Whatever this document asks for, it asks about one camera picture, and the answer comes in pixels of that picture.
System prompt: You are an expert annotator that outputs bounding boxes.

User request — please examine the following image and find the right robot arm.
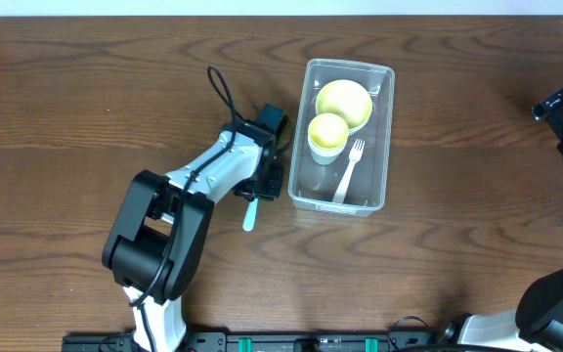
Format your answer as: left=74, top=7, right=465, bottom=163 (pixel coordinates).
left=439, top=87, right=563, bottom=351

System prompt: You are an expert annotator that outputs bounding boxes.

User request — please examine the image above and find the pink plastic fork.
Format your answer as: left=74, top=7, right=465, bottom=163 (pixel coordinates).
left=332, top=139, right=366, bottom=203

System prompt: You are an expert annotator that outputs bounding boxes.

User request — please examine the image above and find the black cable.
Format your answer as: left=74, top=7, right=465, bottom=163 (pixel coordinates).
left=127, top=64, right=292, bottom=352

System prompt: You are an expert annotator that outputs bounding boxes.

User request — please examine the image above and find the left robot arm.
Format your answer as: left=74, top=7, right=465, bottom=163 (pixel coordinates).
left=102, top=122, right=285, bottom=351

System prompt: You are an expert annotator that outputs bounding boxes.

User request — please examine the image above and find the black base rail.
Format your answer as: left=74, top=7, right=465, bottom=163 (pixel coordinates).
left=62, top=328, right=457, bottom=352

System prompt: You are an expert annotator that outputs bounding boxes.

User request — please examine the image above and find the white plastic cup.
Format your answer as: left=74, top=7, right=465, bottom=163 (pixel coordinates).
left=309, top=140, right=346, bottom=165

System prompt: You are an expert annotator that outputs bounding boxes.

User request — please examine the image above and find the clear plastic container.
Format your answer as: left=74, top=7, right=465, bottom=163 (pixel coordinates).
left=288, top=59, right=395, bottom=217

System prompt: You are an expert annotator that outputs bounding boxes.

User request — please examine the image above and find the yellow plastic cup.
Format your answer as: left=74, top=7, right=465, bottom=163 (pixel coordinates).
left=308, top=113, right=349, bottom=149

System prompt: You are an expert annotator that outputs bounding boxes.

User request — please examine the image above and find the mint green plastic spoon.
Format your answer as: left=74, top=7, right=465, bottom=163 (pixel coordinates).
left=242, top=198, right=259, bottom=232

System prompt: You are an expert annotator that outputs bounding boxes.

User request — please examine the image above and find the yellow plastic bowl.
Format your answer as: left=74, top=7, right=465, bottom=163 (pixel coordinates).
left=315, top=79, right=372, bottom=135

